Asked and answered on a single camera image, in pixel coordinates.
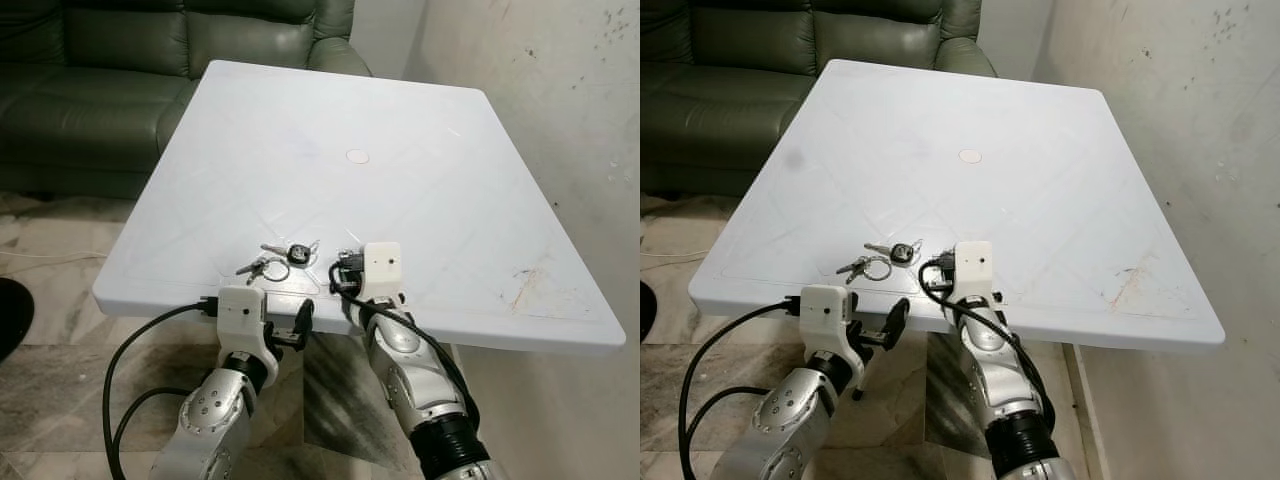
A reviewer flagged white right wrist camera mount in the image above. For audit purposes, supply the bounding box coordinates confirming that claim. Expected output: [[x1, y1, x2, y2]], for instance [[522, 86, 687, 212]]
[[953, 240, 995, 301], [360, 241, 404, 303]]

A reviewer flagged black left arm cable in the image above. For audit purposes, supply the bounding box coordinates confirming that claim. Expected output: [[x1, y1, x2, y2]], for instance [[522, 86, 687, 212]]
[[102, 296, 222, 480], [677, 296, 807, 480]]

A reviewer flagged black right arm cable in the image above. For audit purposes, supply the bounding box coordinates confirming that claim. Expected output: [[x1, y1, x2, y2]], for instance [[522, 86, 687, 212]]
[[328, 262, 482, 413], [917, 258, 1053, 406]]

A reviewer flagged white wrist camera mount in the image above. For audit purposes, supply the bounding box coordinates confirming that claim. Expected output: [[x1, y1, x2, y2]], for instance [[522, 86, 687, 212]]
[[953, 240, 995, 301], [360, 241, 404, 303], [801, 285, 853, 348], [216, 286, 268, 348]]

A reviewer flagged green leather sofa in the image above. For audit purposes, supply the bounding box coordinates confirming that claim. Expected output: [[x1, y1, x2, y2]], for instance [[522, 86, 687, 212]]
[[0, 0, 373, 200], [640, 0, 998, 198]]

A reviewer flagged white square plastic table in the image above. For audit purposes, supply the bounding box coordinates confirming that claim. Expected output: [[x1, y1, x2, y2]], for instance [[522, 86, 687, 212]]
[[93, 59, 627, 358], [688, 58, 1226, 352]]

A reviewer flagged key bunch with black fob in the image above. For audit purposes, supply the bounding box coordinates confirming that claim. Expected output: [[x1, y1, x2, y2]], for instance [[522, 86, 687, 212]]
[[236, 239, 321, 285], [836, 239, 924, 283]]

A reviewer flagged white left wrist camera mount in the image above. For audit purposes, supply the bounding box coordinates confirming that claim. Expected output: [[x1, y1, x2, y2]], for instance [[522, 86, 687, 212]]
[[801, 285, 853, 348], [216, 286, 268, 348]]

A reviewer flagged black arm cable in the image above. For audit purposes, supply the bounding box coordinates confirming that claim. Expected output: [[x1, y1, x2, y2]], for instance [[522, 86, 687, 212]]
[[677, 296, 807, 480], [328, 262, 482, 413], [917, 258, 1053, 406], [102, 296, 222, 480]]

